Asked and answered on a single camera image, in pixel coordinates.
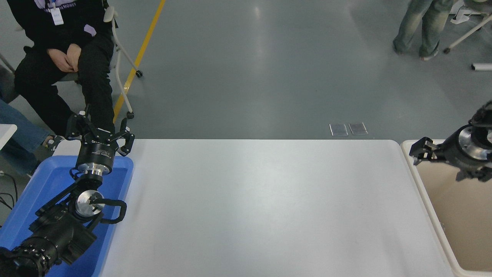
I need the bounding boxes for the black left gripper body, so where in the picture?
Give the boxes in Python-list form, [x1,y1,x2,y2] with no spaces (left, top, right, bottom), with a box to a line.
[76,130,118,167]

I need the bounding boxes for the grey chair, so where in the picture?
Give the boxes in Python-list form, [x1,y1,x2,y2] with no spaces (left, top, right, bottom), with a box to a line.
[0,54,20,103]

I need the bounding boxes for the blue plastic tray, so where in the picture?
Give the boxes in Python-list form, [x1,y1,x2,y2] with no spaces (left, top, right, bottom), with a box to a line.
[0,155,134,277]

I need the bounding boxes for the black floor cables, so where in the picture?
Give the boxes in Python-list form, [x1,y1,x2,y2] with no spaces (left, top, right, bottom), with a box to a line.
[0,172,19,212]

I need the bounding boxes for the person's left hand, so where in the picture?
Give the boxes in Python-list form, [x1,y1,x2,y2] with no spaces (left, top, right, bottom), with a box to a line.
[66,43,83,72]

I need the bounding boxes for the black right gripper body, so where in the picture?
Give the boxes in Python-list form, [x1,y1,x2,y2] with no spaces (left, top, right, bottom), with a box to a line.
[440,129,481,172]

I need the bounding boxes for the small white table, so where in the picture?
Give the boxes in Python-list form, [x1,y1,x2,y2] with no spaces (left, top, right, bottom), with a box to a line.
[0,123,18,150]

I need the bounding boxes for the white leg chair on castors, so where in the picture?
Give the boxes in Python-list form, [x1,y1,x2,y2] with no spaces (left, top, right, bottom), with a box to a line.
[443,0,492,54]

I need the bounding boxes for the large pale bin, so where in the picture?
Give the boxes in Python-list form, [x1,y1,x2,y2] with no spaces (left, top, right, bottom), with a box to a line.
[401,139,492,277]

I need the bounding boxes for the person's right hand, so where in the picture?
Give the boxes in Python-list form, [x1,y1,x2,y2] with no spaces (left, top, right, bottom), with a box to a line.
[47,48,73,73]

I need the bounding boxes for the white frame chair on castors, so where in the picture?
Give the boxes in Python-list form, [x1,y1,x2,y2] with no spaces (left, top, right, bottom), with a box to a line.
[102,6,143,118]

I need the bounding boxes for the standing person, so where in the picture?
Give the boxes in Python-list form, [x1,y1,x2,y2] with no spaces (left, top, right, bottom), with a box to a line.
[392,0,454,61]

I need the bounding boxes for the seated person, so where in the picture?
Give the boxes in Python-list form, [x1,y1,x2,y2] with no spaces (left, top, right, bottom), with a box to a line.
[7,0,116,135]

